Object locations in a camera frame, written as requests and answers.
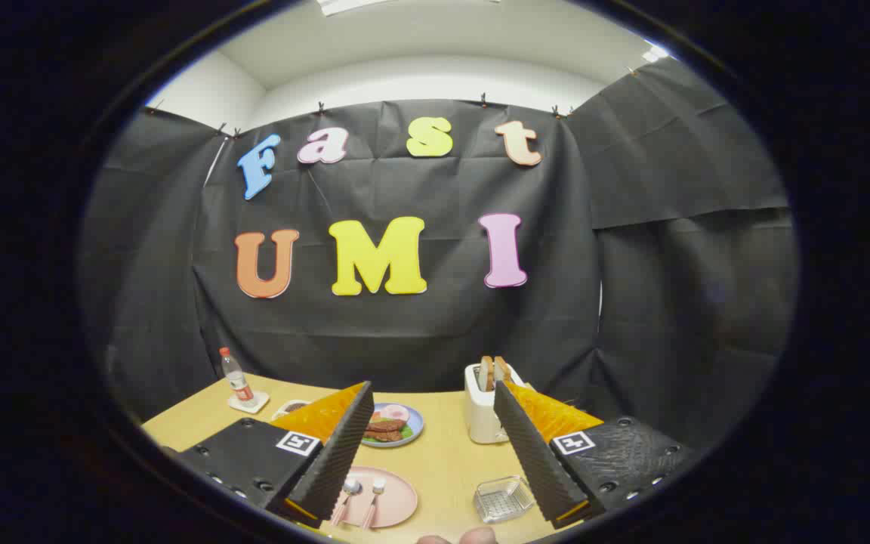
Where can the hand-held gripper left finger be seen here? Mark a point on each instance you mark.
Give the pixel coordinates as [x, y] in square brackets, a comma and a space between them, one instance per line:
[337, 461]

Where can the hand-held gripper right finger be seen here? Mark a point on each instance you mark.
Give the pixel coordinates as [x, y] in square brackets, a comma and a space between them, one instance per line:
[537, 461]

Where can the brown meat strip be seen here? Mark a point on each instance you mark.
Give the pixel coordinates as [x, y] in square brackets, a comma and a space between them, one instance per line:
[386, 424]
[382, 435]

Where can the white divided sauce dish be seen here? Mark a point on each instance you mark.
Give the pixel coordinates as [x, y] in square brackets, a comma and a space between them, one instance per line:
[291, 408]

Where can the pink plate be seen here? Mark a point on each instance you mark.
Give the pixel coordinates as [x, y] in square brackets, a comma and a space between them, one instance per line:
[399, 499]

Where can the white toaster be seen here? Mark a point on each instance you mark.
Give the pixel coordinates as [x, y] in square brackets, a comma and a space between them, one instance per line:
[480, 415]

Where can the green lettuce leaf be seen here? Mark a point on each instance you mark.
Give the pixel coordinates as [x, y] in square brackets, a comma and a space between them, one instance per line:
[405, 433]

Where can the pink ham slice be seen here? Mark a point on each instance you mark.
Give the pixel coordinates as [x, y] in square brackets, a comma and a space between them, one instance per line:
[395, 412]

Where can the blue plate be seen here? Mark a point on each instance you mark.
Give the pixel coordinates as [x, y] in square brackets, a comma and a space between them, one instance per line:
[414, 424]

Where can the brown bread slice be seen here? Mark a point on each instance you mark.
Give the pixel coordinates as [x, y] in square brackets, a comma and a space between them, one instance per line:
[485, 374]
[502, 370]

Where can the white square coaster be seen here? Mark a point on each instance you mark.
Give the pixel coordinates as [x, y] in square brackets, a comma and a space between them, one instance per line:
[257, 404]

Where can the plastic bottle with red label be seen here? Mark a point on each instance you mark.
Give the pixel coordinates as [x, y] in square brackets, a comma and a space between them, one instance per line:
[237, 381]

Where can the ceiling light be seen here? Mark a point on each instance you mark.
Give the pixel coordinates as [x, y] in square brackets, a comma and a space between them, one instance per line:
[348, 5]
[654, 53]

